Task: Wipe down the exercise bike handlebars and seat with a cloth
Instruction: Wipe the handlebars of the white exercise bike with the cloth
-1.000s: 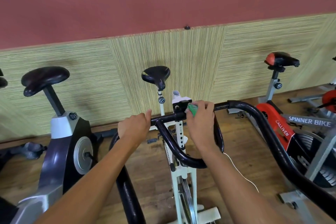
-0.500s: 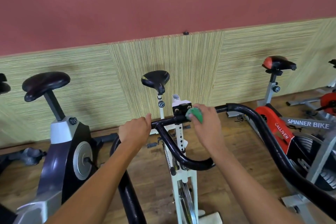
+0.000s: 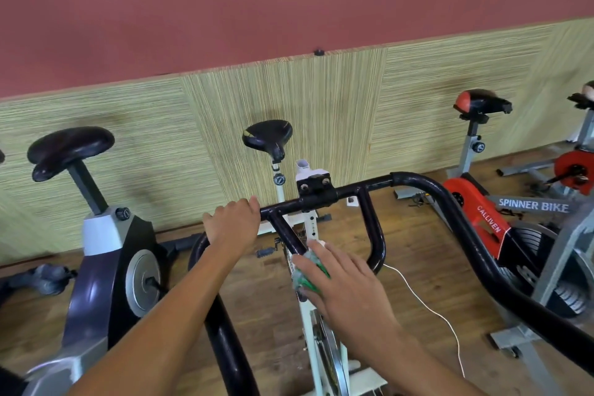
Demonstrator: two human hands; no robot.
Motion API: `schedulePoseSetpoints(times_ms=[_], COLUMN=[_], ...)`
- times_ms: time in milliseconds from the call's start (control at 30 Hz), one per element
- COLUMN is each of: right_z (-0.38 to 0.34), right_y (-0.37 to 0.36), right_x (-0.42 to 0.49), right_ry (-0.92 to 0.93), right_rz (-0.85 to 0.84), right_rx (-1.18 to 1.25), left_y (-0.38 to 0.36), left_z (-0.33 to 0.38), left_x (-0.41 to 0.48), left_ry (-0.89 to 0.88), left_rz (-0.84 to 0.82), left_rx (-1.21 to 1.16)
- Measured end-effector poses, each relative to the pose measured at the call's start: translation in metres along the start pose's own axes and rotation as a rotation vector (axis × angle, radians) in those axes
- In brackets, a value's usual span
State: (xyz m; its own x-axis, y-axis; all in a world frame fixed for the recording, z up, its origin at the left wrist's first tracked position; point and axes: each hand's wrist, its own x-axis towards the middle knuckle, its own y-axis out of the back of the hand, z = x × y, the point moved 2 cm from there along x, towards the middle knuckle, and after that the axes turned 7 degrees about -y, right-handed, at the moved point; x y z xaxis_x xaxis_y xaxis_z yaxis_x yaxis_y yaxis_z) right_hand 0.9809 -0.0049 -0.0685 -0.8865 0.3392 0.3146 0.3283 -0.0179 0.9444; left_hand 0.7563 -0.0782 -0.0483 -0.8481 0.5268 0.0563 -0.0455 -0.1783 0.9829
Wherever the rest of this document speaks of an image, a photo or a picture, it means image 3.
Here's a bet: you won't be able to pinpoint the person's left hand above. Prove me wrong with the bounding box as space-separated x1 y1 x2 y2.
202 196 263 257

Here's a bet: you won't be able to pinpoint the person's right hand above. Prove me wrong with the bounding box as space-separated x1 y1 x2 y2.
292 239 400 364

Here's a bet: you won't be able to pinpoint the green checkered cleaning cloth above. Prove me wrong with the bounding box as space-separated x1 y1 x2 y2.
297 247 330 298

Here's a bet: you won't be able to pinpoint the white bike with yellow flywheel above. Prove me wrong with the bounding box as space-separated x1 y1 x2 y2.
255 159 391 396

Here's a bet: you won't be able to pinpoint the black handlebars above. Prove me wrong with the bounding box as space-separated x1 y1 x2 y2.
188 171 594 396

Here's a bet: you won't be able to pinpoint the person's left forearm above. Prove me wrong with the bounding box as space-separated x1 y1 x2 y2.
69 243 244 396

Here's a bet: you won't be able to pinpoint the black and grey upright bike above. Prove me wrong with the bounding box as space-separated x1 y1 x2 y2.
0 126 200 396

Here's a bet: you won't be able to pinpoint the red and grey spin bike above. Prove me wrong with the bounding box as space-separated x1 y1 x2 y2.
394 89 594 396
496 80 594 197

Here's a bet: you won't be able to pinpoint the thin white cable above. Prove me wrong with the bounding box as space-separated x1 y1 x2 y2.
382 264 467 378

